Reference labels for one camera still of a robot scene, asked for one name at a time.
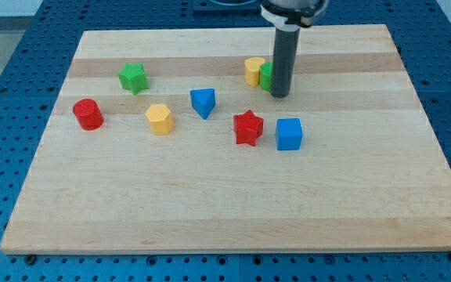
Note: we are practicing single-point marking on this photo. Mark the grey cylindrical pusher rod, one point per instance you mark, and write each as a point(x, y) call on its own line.
point(283, 59)

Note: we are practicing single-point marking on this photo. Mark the red star block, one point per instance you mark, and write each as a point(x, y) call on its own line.
point(248, 127)

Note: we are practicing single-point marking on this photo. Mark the green star block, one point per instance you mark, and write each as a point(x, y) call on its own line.
point(133, 78)

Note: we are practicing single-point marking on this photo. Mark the green rounded block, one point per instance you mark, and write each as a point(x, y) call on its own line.
point(265, 75)

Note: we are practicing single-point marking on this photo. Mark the yellow rounded block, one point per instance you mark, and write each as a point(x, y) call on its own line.
point(252, 67)

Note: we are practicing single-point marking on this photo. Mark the blue cube block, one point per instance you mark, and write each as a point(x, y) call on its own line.
point(289, 134)

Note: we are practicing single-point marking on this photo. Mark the blue triangle block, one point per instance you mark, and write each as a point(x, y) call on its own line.
point(203, 101)

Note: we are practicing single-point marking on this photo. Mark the yellow hexagon block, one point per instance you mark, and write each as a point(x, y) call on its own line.
point(160, 119)

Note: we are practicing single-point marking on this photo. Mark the wooden board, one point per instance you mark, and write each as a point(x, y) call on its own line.
point(370, 175)

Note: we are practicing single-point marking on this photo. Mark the red cylinder block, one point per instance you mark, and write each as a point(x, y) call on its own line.
point(88, 114)

